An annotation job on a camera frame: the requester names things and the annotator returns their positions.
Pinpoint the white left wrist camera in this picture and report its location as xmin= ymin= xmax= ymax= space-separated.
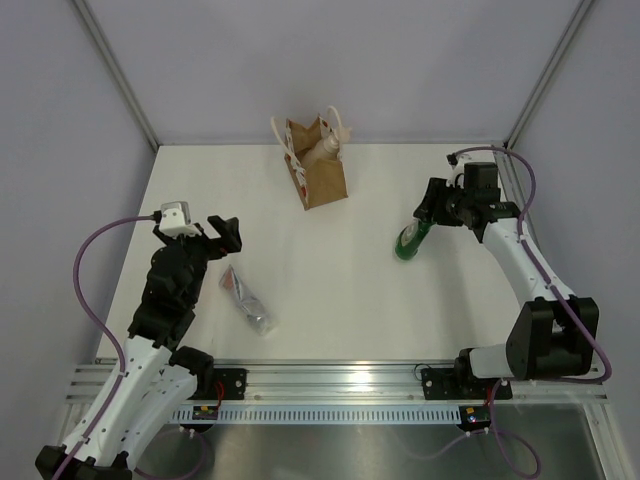
xmin=153 ymin=201 xmax=198 ymax=238

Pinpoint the aluminium mounting rail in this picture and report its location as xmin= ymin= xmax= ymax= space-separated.
xmin=64 ymin=357 xmax=609 ymax=404

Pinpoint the aluminium frame post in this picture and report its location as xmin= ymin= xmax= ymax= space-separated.
xmin=502 ymin=0 xmax=599 ymax=151
xmin=68 ymin=0 xmax=161 ymax=153

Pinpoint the left aluminium frame post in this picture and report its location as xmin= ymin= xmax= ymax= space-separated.
xmin=68 ymin=0 xmax=161 ymax=153

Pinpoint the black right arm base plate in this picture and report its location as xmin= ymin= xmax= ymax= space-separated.
xmin=419 ymin=365 xmax=497 ymax=401

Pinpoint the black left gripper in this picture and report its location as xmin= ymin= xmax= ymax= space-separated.
xmin=154 ymin=216 xmax=240 ymax=306

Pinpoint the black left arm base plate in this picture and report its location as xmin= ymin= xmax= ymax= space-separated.
xmin=194 ymin=367 xmax=247 ymax=401

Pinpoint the canvas bag with watermelon print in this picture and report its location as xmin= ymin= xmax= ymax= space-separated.
xmin=270 ymin=106 xmax=348 ymax=211

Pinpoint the green bottle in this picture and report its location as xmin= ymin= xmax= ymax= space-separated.
xmin=394 ymin=219 xmax=433 ymax=261

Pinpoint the right aluminium frame post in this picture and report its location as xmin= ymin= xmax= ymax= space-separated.
xmin=502 ymin=0 xmax=599 ymax=151

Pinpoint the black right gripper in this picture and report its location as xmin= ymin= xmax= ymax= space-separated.
xmin=414 ymin=177 xmax=474 ymax=227

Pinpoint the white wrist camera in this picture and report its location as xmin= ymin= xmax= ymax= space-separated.
xmin=153 ymin=201 xmax=198 ymax=238
xmin=447 ymin=154 xmax=471 ymax=188

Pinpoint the beige pump lotion bottle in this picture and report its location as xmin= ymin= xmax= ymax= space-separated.
xmin=301 ymin=127 xmax=352 ymax=169

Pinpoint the white slotted cable duct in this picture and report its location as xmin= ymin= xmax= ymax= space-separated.
xmin=168 ymin=404 xmax=490 ymax=425

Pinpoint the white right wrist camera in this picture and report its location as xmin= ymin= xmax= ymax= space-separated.
xmin=447 ymin=154 xmax=471 ymax=188

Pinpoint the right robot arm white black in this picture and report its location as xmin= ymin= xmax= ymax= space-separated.
xmin=414 ymin=162 xmax=599 ymax=397

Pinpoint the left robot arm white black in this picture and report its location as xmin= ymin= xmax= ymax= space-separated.
xmin=35 ymin=203 xmax=242 ymax=479

